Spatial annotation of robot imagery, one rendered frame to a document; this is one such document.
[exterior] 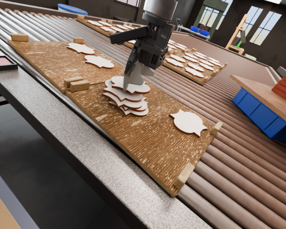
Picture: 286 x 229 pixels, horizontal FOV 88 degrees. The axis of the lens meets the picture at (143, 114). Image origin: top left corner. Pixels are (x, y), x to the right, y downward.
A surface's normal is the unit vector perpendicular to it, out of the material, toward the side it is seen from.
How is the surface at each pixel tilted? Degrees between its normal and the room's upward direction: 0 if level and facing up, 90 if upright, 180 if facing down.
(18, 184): 0
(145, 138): 0
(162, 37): 90
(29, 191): 0
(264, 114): 90
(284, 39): 90
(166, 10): 90
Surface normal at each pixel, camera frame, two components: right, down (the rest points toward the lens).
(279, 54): -0.54, 0.36
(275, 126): -0.95, -0.18
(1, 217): 0.30, -0.76
